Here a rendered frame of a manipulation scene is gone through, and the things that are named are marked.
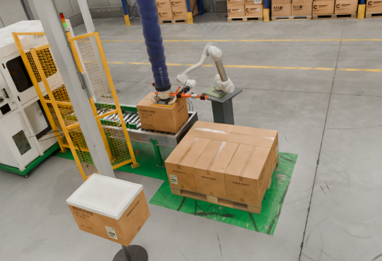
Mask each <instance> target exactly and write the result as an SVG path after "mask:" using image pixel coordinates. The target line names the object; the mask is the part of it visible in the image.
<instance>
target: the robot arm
mask: <svg viewBox="0 0 382 261"><path fill-rule="evenodd" d="M209 55H210V57H211V58H212V59H213V60H214V62H215V65H216V67H217V70H218V73H219V74H217V75H216V76H215V79H214V85H215V87H214V90H213V92H216V93H218V94H220V95H221V94H222V93H224V92H226V93H231V92H233V91H234V85H233V84H232V82H231V80H230V79H229V78H228V77H227V74H226V71H225V69H224V66H223V63H222V60H221V56H222V51H221V50H220V49H219V48H217V47H215V46H214V44H213V43H212V42H208V43H207V45H206V46H205V48H204V51H203V53H202V56H201V60H200V62H198V63H197V64H195V65H193V66H192V67H190V68H188V69H187V70H186V71H185V72H184V73H183V74H181V75H178V76H177V77H176V80H177V81H178V82H179V83H181V84H183V85H185V86H184V87H183V88H182V89H181V93H180V95H181V94H182V93H183V92H184V94H186V93H187V92H188V91H190V90H191V89H193V88H194V87H195V85H196V81H195V80H189V79H188V73H189V72H191V71H193V70H195V69H197V68H199V67H200V66H202V65H203V64H204V62H205V61H206V59H207V58H208V57H209Z"/></svg>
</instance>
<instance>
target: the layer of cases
mask: <svg viewBox="0 0 382 261"><path fill-rule="evenodd" d="M278 155H279V137H278V130H269V129H260V128H254V127H245V126H236V125H227V124H221V123H212V122H203V121H196V123H195V124H194V125H193V126H192V128H191V129H190V130H189V131H188V133H187V134H186V135H185V136H184V137H183V139H182V140H181V142H180V143H179V144H178V145H177V147H176V148H175V149H174V150H173V151H172V153H171V154H170V155H169V156H168V158H167V159H166V161H165V162H164V163H165V167H166V170H167V175H168V179H169V184H170V185H171V186H174V187H179V188H184V189H188V190H193V191H196V192H201V193H206V194H210V195H214V196H219V197H224V198H228V199H232V200H237V201H241V202H246V203H249V204H254V205H259V204H260V202H261V199H262V196H263V194H264V191H265V188H266V186H267V183H268V180H269V178H270V175H271V173H272V170H273V168H274V165H275V162H276V160H277V157H278Z"/></svg>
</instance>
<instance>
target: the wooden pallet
mask: <svg viewBox="0 0 382 261"><path fill-rule="evenodd" d="M278 164H279V156H278V157H277V160H276V162H275V165H274V168H275V167H277V166H278ZM274 168H273V170H272V173H271V175H270V178H269V180H268V183H267V186H266V188H265V191H264V194H263V196H262V199H261V202H262V200H263V197H264V195H265V192H266V190H269V187H270V186H271V176H272V174H273V171H274ZM170 188H171V192H172V194H176V195H179V196H184V197H189V198H193V199H196V200H201V201H205V202H210V203H213V204H217V205H222V206H226V207H229V208H234V209H239V210H243V211H247V212H251V213H255V214H260V212H261V209H262V207H261V202H260V204H259V205H254V204H249V203H246V202H241V201H237V200H232V199H228V198H224V197H219V196H214V195H210V194H206V193H201V192H196V191H193V190H188V189H184V188H179V187H174V186H171V185H170Z"/></svg>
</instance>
